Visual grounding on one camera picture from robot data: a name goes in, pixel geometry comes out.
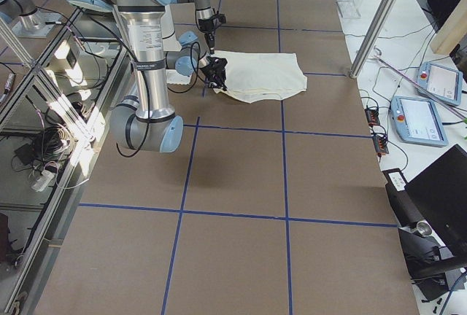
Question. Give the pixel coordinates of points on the near teach pendant tablet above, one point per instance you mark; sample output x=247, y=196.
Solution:
x=417, y=121

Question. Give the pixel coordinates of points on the white wire rack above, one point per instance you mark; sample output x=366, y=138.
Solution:
x=349, y=9

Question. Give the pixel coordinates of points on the aluminium frame post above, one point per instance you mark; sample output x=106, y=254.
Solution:
x=371, y=36

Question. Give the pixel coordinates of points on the pink metal rod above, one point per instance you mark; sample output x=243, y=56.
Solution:
x=425, y=92

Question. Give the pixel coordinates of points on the teach pendant tablet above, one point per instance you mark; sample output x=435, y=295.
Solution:
x=417, y=121
x=446, y=83

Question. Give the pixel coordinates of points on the cream long-sleeve cat shirt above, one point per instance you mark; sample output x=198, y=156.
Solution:
x=252, y=77

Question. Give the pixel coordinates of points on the black stand with metal cup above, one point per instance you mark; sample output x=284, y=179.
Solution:
x=419, y=246

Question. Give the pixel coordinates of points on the black monitor panel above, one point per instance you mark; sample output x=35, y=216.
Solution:
x=439, y=194

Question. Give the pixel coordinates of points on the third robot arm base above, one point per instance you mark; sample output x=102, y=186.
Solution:
x=27, y=20

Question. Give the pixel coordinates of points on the orange black connector box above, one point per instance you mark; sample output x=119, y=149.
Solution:
x=380, y=141
x=372, y=116

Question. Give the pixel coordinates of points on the brown paper table cover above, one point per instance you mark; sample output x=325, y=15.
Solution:
x=276, y=207

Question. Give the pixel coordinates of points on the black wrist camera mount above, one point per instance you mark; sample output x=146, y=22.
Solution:
x=217, y=66

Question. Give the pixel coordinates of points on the aluminium table frame rail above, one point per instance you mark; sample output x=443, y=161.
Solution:
x=52, y=125

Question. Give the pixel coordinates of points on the wooden board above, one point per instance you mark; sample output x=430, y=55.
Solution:
x=453, y=30

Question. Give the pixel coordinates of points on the far teach pendant tablet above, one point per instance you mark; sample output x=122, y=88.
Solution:
x=446, y=83

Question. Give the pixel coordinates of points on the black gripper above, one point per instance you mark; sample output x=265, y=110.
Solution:
x=209, y=35
x=211, y=71

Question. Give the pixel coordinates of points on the near orange black connector box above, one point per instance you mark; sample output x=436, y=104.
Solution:
x=380, y=141

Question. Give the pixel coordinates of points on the far orange black connector box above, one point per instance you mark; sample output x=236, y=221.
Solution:
x=372, y=116

